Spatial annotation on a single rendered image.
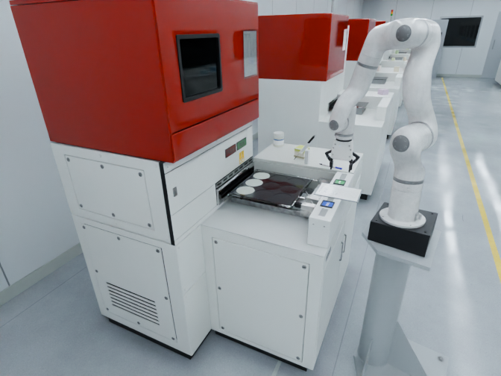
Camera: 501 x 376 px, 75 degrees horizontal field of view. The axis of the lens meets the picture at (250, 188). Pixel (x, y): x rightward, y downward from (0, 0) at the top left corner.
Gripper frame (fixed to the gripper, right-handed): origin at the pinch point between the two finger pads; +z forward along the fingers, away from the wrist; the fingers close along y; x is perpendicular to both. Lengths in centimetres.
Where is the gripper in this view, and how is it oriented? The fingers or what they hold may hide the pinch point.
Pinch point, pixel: (340, 168)
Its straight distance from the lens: 171.3
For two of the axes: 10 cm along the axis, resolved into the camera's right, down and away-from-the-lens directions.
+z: 0.2, 9.0, 4.4
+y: 9.0, 1.7, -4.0
